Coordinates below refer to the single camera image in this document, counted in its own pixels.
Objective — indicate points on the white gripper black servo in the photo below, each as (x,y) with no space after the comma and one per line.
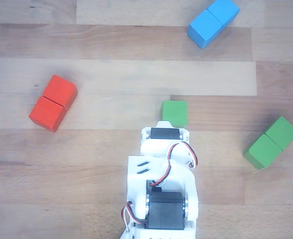
(165,133)

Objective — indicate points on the small green cube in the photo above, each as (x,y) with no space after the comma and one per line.
(176,112)

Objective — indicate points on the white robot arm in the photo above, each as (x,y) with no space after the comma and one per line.
(136,184)

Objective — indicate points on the long green block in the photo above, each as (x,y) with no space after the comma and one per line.
(270,144)

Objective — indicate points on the long red block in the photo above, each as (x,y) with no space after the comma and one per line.
(51,104)

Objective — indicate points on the long blue block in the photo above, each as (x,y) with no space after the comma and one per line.
(211,22)

